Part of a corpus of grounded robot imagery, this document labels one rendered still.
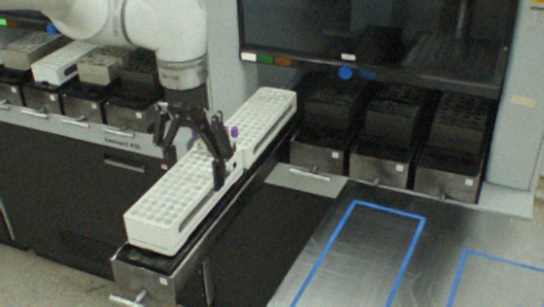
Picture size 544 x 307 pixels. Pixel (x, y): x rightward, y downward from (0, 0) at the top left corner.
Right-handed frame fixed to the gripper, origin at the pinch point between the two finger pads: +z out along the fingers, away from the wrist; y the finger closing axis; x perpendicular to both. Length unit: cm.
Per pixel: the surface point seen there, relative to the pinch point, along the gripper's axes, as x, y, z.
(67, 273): 32, -85, 88
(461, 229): 9, 52, 6
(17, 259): 30, -109, 88
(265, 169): 18.9, 6.7, 9.3
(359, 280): -10.8, 37.7, 5.7
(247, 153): 13.9, 4.8, 2.5
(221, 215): -2.2, 6.4, 7.2
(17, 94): 29, -80, 10
